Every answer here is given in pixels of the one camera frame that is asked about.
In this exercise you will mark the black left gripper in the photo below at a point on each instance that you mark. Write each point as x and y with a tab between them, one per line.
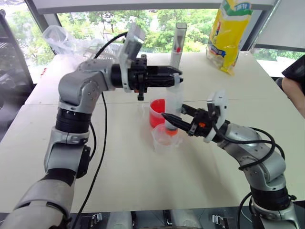
138	71

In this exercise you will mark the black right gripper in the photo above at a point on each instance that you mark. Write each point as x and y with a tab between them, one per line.
202	122

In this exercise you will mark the clear plastic syringe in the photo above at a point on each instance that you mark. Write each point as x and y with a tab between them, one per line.
175	105

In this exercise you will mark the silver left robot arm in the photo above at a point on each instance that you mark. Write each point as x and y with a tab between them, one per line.
78	81

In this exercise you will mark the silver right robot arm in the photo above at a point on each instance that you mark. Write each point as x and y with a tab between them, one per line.
262	164

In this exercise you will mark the cup with red liquid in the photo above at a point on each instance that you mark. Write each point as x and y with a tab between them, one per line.
156	114

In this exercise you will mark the clear plastic measuring cup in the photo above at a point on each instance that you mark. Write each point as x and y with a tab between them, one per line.
164	143

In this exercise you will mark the tall clear plastic tube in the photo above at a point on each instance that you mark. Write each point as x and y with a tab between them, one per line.
178	57

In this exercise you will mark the yellow printed bag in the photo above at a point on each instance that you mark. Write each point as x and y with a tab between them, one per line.
226	40

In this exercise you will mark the clear crumpled plastic bag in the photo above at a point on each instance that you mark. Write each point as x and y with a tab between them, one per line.
69	41

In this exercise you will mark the metal buckle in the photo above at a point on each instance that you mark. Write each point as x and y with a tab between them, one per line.
218	220
97	218

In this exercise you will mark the black shirt sleeve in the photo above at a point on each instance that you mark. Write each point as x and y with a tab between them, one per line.
296	68

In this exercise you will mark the black office chair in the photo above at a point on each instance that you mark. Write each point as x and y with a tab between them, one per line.
12	71

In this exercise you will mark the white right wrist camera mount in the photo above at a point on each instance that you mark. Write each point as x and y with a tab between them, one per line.
220	105

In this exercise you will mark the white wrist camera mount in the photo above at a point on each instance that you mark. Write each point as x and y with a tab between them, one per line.
220	105
130	45

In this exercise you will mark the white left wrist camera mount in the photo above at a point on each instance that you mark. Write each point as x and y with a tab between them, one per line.
130	45

